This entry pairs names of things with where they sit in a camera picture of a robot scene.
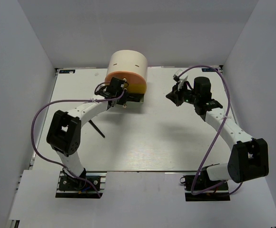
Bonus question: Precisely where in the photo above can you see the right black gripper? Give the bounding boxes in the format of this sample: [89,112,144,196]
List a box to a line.
[166,81,199,107]

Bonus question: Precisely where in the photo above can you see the yellow drawer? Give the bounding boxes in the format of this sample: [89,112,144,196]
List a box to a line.
[127,83,147,94]

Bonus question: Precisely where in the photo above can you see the orange top drawer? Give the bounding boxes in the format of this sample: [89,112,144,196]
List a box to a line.
[104,71,147,85]

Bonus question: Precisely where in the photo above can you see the cream round drawer organizer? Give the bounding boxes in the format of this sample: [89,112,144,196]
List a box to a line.
[106,50,148,80]

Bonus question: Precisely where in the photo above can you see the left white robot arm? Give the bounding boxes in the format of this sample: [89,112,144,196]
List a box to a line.
[46,77,129,190]

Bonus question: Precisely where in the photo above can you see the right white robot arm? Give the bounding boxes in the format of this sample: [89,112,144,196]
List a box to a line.
[166,76,269,190]

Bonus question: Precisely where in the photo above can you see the blue label sticker right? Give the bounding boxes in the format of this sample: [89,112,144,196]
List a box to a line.
[201,68,218,72]

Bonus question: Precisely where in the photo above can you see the blue label sticker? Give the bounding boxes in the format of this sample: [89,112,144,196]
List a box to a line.
[201,68,218,72]
[59,69,76,74]

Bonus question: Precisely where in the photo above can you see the blue label sticker left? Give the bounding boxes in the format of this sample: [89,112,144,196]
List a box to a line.
[59,69,76,74]

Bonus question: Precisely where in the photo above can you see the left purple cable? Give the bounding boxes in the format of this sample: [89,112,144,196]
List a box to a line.
[30,82,129,198]

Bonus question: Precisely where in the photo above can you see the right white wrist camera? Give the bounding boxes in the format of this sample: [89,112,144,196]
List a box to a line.
[173,69,188,91]

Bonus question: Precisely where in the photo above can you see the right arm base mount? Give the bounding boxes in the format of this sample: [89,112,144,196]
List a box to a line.
[179,174,231,203]

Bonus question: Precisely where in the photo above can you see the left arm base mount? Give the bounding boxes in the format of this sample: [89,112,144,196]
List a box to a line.
[55,171,107,199]

